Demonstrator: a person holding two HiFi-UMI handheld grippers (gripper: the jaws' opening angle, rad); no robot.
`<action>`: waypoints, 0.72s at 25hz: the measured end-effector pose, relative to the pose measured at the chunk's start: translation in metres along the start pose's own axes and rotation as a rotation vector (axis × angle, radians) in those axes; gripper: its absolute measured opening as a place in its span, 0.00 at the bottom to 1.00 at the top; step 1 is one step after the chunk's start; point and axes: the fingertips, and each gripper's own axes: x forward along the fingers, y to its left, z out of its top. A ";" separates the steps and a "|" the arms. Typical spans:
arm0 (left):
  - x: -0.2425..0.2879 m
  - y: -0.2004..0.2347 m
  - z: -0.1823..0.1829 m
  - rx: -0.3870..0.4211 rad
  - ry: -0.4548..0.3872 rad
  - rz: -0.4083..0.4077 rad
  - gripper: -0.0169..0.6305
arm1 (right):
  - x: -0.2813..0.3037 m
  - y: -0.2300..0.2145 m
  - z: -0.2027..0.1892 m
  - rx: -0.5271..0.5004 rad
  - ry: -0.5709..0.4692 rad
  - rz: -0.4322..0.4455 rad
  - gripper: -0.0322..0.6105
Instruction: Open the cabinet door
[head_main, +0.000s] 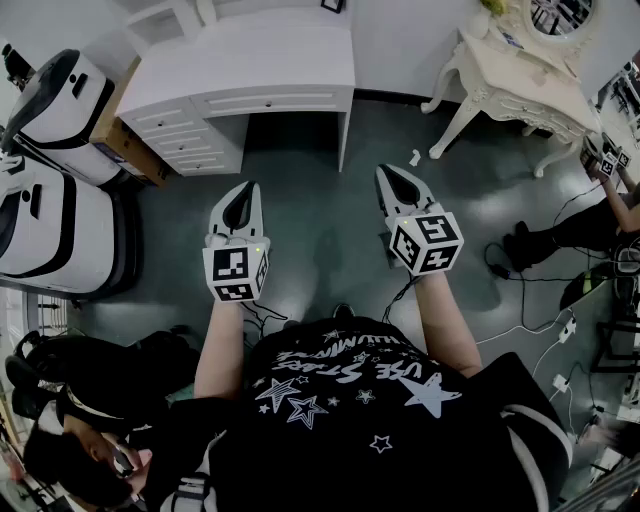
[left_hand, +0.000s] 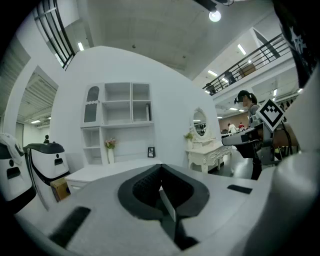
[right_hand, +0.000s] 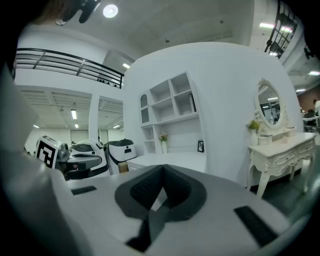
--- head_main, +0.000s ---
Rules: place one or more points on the oval cream-framed mirror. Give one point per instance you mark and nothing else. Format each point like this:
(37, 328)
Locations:
(557, 15)

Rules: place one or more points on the person's black shoe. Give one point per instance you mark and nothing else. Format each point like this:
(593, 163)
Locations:
(344, 310)

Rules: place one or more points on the yellow artificial plant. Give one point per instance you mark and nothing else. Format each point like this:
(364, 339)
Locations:
(495, 6)

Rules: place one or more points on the person's right forearm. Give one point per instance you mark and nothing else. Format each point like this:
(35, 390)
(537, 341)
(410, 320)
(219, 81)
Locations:
(445, 325)

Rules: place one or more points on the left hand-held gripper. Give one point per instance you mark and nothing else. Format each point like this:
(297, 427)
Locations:
(235, 267)

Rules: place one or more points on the black picture frame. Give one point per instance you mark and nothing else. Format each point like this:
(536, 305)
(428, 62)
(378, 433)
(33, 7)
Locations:
(332, 5)

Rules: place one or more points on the small white desk drawer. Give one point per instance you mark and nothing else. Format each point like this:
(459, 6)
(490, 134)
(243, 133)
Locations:
(172, 142)
(150, 122)
(192, 162)

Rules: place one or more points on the white and black service robot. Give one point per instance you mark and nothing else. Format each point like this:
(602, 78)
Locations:
(55, 235)
(65, 105)

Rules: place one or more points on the cream ornate dressing table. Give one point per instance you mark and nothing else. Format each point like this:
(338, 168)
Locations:
(520, 80)

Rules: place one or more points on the person's left forearm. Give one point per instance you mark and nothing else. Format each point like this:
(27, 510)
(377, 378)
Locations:
(220, 350)

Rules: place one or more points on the wide white desk drawer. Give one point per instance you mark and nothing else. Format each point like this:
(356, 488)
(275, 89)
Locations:
(300, 102)

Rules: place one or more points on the brown cardboard box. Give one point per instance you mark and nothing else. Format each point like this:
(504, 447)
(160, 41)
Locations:
(125, 145)

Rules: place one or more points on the white paper scrap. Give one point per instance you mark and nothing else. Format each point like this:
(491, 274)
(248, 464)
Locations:
(415, 157)

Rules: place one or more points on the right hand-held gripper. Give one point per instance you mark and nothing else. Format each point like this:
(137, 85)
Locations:
(430, 245)

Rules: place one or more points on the rectangular wall mirror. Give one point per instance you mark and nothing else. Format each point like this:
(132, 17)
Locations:
(622, 95)

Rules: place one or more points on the black power adapter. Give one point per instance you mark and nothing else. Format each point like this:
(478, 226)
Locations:
(501, 271)

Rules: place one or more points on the white desk with drawers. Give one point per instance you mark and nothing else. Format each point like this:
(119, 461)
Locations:
(260, 55)

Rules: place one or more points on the person's black star-print t-shirt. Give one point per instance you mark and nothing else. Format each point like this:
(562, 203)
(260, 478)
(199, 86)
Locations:
(350, 425)

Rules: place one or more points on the white power adapter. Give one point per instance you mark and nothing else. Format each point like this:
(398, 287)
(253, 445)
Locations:
(566, 330)
(561, 384)

